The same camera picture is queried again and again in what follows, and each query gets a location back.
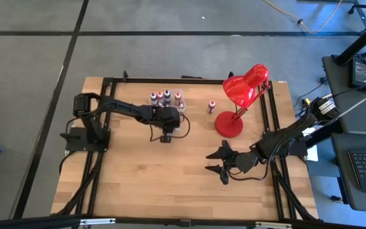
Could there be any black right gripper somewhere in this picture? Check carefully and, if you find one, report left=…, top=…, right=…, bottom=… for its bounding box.
left=205, top=140, right=261, bottom=185

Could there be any clear plastic bin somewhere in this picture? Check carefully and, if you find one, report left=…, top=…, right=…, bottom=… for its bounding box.
left=150, top=88, right=187, bottom=113

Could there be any red desk lamp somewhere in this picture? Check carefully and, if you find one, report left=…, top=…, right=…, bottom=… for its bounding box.
left=214, top=63, right=271, bottom=139

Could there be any white paper label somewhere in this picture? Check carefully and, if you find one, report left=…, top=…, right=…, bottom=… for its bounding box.
left=306, top=145, right=319, bottom=162

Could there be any black power brick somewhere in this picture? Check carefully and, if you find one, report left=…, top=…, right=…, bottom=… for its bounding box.
left=348, top=56, right=366, bottom=92

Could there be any black crossbar with brackets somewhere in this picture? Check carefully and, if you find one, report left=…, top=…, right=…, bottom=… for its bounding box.
left=0, top=213, right=366, bottom=229

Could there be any black stand pole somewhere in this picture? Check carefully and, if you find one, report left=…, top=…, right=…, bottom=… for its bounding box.
left=334, top=15, right=366, bottom=67

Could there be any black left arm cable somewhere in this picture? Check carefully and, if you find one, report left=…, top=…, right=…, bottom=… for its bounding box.
left=149, top=113, right=191, bottom=142

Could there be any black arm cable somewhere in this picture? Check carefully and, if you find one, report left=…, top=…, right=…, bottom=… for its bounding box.
left=229, top=157, right=275, bottom=182
left=149, top=113, right=191, bottom=142

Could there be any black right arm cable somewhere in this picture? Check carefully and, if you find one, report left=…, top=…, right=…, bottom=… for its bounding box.
left=229, top=157, right=275, bottom=182

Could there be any black table frame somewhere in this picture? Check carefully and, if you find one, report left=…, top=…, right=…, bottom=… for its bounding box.
left=51, top=70, right=319, bottom=222

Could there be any orange floor cable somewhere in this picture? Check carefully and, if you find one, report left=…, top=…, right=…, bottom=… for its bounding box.
left=263, top=0, right=343, bottom=35

